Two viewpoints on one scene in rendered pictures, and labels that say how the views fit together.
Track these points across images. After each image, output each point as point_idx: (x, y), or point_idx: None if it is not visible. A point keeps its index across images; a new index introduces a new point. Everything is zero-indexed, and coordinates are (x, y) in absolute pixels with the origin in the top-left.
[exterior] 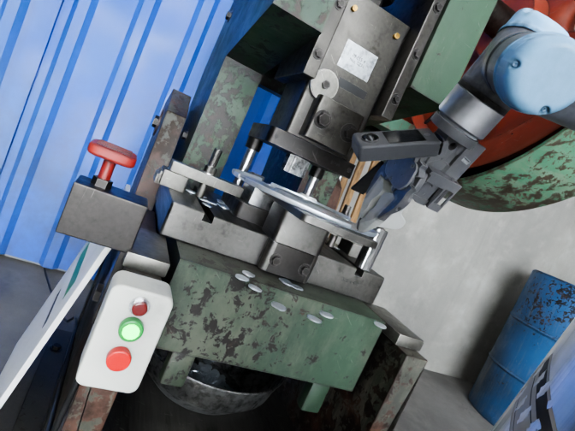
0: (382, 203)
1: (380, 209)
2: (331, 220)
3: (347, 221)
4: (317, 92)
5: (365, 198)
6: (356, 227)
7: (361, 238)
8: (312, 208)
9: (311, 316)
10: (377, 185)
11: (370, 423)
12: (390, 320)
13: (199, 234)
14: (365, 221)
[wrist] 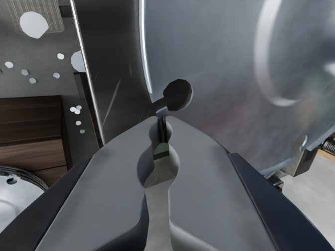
0: (103, 193)
1: (95, 174)
2: (139, 19)
3: (286, 136)
4: None
5: (211, 146)
6: (241, 139)
7: (94, 107)
8: (264, 15)
9: (37, 21)
10: (218, 207)
11: (95, 127)
12: (162, 168)
13: None
14: (132, 127)
